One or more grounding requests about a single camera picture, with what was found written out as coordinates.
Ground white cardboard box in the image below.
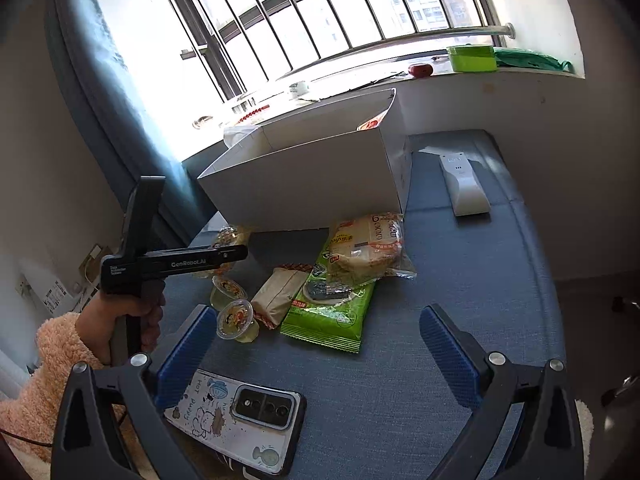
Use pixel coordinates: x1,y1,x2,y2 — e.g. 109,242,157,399
197,87,414,234

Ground beige paper snack packet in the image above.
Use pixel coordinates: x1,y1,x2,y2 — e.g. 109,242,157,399
250,267,312,332

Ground metal window grille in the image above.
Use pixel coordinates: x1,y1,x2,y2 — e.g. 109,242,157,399
120,0,516,107

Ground tissue pack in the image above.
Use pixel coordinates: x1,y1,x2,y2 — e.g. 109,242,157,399
222,125,262,150

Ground phone with cartoon case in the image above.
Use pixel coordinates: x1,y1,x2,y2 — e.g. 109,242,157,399
164,368,307,477

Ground person's left forearm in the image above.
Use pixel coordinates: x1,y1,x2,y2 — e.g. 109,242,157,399
0,312,127,465

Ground green plastic bag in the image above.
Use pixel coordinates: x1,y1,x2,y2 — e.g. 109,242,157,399
492,47,575,74

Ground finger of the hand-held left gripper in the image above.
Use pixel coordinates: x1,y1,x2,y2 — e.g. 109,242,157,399
212,244,249,264

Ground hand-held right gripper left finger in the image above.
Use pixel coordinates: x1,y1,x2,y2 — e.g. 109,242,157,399
50,304,218,480

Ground orange snack packet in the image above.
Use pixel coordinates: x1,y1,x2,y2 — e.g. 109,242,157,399
356,109,387,132

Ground blue curtain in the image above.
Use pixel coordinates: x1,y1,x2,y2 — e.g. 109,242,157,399
44,0,227,248

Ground yellow dark snack packet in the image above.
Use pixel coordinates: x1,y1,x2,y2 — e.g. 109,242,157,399
216,225,252,252

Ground string of red beads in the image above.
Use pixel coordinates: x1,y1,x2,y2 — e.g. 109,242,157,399
234,105,271,122

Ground jelly cup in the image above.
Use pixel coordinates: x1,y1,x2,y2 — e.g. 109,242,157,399
216,299,261,345
209,275,249,311

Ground white remote control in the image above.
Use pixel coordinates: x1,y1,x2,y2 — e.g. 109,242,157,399
439,152,492,217

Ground clear bread packet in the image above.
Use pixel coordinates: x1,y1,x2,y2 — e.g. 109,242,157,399
325,212,418,282

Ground green round container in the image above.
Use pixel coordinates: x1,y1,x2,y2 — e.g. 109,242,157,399
446,45,499,73

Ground green packet with blue print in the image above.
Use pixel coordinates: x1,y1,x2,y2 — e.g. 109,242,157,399
280,245,377,357

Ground cardboard scraps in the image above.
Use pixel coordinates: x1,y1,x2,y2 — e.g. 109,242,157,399
79,244,115,282

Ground black cable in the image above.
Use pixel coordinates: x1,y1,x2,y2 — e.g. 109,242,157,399
0,427,54,449

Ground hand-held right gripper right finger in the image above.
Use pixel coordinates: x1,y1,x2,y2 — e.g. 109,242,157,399
419,305,586,480

